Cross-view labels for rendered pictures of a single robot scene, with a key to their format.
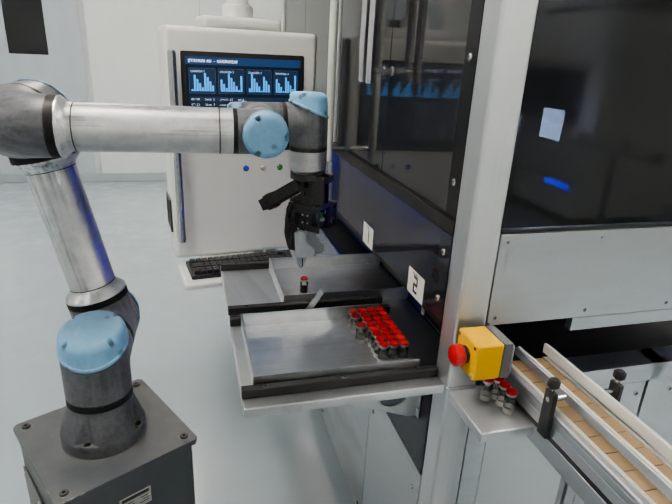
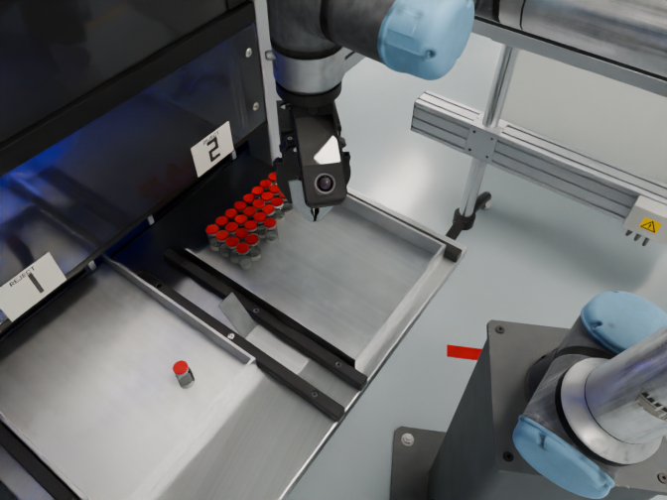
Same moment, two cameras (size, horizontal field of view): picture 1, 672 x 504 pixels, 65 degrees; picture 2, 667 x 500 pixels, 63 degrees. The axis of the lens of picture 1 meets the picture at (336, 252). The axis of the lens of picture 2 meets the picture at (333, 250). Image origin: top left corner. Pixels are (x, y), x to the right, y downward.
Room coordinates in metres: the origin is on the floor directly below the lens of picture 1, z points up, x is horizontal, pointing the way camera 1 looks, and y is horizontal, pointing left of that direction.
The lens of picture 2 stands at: (1.35, 0.48, 1.60)
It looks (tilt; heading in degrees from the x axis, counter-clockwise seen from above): 51 degrees down; 232
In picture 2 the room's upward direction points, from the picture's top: straight up
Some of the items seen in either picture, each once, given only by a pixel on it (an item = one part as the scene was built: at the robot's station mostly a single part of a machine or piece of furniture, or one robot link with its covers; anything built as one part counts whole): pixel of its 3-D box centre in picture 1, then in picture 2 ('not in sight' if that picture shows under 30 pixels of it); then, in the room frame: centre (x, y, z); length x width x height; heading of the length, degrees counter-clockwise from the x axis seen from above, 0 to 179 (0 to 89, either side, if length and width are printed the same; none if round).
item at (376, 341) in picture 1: (371, 334); (265, 221); (1.05, -0.09, 0.90); 0.18 x 0.02 x 0.05; 16
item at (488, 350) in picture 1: (482, 352); not in sight; (0.85, -0.28, 1.00); 0.08 x 0.07 x 0.07; 106
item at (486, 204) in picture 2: not in sight; (462, 226); (0.12, -0.30, 0.07); 0.50 x 0.08 x 0.14; 16
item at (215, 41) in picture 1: (239, 139); not in sight; (1.87, 0.36, 1.19); 0.50 x 0.19 x 0.78; 114
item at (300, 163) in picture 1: (308, 161); (305, 60); (1.06, 0.06, 1.29); 0.08 x 0.08 x 0.05
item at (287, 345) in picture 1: (324, 341); (316, 253); (1.02, 0.02, 0.90); 0.34 x 0.26 x 0.04; 106
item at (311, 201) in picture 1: (310, 200); (309, 119); (1.05, 0.06, 1.21); 0.09 x 0.08 x 0.12; 61
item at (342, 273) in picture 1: (335, 277); (105, 367); (1.38, 0.00, 0.90); 0.34 x 0.26 x 0.04; 106
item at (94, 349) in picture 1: (95, 355); (614, 348); (0.83, 0.43, 0.96); 0.13 x 0.12 x 0.14; 14
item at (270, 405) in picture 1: (325, 315); (227, 319); (1.20, 0.02, 0.87); 0.70 x 0.48 x 0.02; 16
